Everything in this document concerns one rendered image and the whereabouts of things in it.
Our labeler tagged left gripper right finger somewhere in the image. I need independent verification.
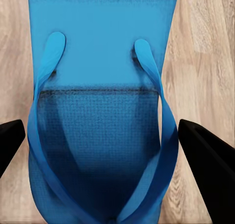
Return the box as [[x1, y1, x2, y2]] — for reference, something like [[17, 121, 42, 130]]
[[178, 119, 235, 224]]

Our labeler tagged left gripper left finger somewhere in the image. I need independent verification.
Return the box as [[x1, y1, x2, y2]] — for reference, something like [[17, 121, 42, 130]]
[[0, 119, 25, 178]]

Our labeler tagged sandal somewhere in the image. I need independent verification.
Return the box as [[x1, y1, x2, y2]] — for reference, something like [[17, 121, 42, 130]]
[[27, 0, 179, 224]]

